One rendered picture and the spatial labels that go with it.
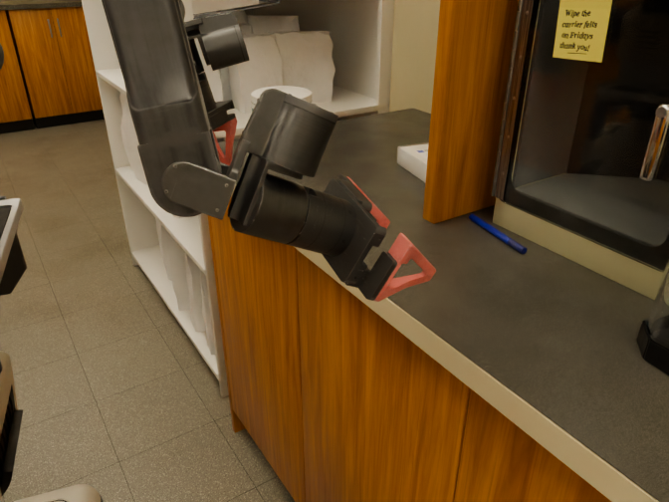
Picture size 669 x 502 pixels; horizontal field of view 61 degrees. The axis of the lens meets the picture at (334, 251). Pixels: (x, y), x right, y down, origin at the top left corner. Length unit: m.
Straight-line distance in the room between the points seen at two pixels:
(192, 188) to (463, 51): 0.57
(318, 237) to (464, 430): 0.40
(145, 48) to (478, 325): 0.50
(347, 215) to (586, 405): 0.32
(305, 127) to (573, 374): 0.42
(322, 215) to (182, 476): 1.40
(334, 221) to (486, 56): 0.52
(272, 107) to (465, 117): 0.53
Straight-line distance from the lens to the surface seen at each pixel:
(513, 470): 0.77
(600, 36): 0.84
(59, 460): 1.99
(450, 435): 0.84
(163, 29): 0.48
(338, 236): 0.52
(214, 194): 0.47
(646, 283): 0.88
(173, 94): 0.47
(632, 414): 0.68
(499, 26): 0.98
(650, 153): 0.76
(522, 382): 0.67
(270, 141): 0.48
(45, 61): 5.38
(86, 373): 2.28
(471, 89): 0.96
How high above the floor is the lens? 1.36
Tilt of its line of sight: 28 degrees down
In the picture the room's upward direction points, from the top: straight up
